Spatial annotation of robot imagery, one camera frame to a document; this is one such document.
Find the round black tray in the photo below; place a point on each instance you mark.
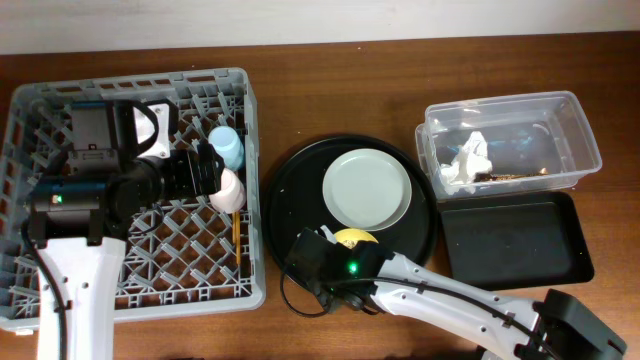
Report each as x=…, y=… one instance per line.
x=293, y=201

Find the grey dishwasher rack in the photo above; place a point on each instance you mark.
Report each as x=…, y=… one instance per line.
x=180, y=260

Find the light blue plastic cup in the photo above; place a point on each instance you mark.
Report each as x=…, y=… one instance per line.
x=227, y=143

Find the clear plastic storage bin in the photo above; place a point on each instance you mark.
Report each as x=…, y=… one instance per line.
x=525, y=133

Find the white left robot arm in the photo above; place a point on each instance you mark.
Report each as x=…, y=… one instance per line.
x=117, y=164

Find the gold brown snack wrapper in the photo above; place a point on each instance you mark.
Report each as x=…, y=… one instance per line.
x=488, y=177

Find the rectangular black tray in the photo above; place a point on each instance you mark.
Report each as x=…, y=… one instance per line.
x=516, y=241

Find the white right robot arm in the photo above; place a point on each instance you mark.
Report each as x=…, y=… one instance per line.
x=558, y=327

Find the white round plate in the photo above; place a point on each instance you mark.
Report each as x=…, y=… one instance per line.
x=367, y=189

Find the wooden chopstick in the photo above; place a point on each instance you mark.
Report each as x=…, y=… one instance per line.
x=237, y=237

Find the white tissue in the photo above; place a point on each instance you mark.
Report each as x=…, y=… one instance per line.
x=471, y=160

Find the pink plastic cup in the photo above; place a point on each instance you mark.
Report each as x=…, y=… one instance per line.
x=231, y=197

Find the yellow bowl with food scraps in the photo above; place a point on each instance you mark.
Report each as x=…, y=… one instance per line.
x=350, y=237

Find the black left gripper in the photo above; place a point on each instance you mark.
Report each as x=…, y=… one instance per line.
x=209, y=170

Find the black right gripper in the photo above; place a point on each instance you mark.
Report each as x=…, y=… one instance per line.
x=304, y=248

